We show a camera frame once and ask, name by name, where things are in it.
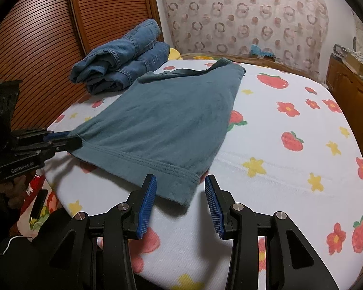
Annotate cardboard box blue contents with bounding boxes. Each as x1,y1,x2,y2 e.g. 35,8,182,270
250,44,275,60

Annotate pink circle patterned curtain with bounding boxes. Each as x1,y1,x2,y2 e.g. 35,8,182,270
163,0,328,79

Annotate teal green shorts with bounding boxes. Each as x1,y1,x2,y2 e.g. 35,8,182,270
71,58,246,207

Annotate cardboard box on cabinet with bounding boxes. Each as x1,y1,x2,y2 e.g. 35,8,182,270
346,51,363,77

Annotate yellow plush toy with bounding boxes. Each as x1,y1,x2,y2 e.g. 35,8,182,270
168,48,182,60

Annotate wooden louvered wardrobe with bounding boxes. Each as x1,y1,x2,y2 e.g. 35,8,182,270
0,0,159,130

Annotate folded blue denim jeans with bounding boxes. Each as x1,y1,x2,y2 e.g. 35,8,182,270
70,18,170,95

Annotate wooden sideboard cabinet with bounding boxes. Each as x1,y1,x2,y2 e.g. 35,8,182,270
326,56,363,156

